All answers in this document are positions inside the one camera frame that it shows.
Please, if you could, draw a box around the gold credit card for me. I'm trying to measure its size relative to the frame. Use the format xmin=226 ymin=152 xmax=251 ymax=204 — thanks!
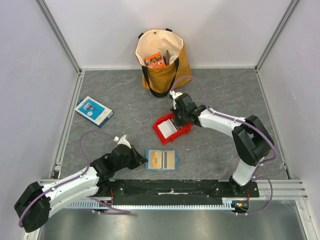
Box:
xmin=162 ymin=150 xmax=176 ymax=170
xmin=149 ymin=150 xmax=162 ymax=169

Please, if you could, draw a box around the blue leather card holder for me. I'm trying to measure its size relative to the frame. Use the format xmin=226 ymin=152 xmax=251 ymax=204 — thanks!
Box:
xmin=145 ymin=149 xmax=180 ymax=172

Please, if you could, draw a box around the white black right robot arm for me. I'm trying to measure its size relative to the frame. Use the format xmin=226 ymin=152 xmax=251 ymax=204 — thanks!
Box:
xmin=169 ymin=90 xmax=277 ymax=197

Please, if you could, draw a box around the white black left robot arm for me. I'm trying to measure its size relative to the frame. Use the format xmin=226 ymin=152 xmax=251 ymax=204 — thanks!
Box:
xmin=14 ymin=144 xmax=148 ymax=233

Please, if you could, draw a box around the stack of white cards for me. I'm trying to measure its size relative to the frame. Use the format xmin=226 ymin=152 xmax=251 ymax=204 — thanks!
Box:
xmin=157 ymin=119 xmax=178 ymax=139

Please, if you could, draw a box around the red plastic bin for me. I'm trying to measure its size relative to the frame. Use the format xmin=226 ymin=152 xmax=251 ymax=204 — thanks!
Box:
xmin=152 ymin=112 xmax=193 ymax=145

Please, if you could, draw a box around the brown tote bag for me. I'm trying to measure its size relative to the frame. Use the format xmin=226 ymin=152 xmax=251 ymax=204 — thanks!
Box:
xmin=135 ymin=28 xmax=192 ymax=98

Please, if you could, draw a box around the blue white razor box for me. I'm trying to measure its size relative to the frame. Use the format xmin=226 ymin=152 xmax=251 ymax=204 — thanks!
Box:
xmin=74 ymin=96 xmax=114 ymax=128

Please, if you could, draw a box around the orange snack packet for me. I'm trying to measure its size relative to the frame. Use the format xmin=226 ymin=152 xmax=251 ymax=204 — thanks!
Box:
xmin=145 ymin=52 xmax=166 ymax=69

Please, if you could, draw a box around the brown item in bag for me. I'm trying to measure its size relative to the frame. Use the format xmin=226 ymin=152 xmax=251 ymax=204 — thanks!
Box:
xmin=165 ymin=50 xmax=173 ymax=66

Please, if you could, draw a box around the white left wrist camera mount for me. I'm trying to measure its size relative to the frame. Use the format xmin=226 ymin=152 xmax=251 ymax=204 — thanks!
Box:
xmin=113 ymin=134 xmax=132 ymax=149

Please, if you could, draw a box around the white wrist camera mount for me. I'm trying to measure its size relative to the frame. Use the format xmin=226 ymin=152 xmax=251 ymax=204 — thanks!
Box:
xmin=113 ymin=134 xmax=132 ymax=149
xmin=169 ymin=90 xmax=183 ymax=110

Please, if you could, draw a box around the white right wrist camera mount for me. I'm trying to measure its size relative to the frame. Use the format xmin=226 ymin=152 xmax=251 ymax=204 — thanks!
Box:
xmin=169 ymin=90 xmax=183 ymax=110

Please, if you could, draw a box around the grey slotted cable duct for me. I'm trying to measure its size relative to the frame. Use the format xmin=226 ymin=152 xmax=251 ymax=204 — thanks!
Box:
xmin=65 ymin=198 xmax=235 ymax=212

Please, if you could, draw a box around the aluminium frame rail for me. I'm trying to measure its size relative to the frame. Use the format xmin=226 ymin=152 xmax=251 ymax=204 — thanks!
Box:
xmin=256 ymin=179 xmax=308 ymax=200

